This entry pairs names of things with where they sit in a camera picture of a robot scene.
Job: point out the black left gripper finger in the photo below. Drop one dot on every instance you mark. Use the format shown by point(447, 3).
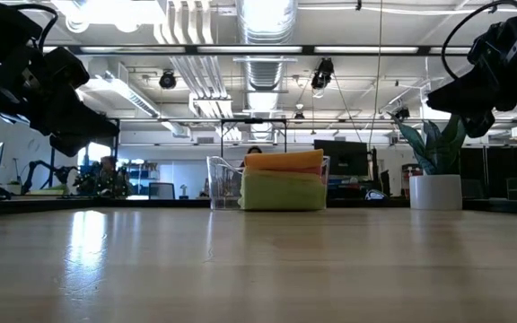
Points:
point(74, 139)
point(90, 116)

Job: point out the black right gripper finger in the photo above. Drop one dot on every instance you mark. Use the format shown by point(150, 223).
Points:
point(476, 116)
point(456, 89)

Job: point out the yellow microfiber towel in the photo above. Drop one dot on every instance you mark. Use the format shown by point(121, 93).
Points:
point(263, 173)

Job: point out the orange microfiber towel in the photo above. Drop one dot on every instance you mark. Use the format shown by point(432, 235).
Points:
point(281, 160)

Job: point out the black background robot arm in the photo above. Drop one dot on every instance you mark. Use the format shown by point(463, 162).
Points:
point(38, 168)

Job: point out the person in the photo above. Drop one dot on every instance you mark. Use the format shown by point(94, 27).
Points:
point(106, 172)
point(254, 150)

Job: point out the black room partition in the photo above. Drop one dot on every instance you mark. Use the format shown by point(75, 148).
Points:
point(492, 166)

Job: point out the black ceiling spotlight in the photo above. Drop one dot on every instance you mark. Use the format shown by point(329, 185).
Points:
point(167, 81)
point(402, 113)
point(323, 74)

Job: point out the green plant in white pot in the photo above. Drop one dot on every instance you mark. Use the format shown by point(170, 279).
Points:
point(435, 193)

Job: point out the dark office chair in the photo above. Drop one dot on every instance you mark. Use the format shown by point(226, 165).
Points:
point(162, 190)

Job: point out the white and blue bag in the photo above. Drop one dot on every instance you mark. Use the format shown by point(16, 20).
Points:
point(375, 195)

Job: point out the black computer monitor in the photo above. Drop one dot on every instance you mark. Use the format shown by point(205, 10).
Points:
point(341, 157)

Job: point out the clear plastic bin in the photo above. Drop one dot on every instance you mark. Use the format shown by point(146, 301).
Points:
point(222, 184)

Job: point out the black overhead crossbar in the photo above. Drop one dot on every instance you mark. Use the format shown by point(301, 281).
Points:
point(308, 49)

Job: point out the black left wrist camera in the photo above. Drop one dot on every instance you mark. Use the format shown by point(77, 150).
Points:
point(65, 67)

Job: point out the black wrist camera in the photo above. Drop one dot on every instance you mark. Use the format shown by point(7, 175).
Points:
point(492, 54)
point(65, 67)

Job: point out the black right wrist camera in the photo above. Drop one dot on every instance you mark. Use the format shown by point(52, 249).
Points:
point(492, 54)

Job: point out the silver ceiling air duct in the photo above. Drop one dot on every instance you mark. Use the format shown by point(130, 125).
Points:
point(265, 72)

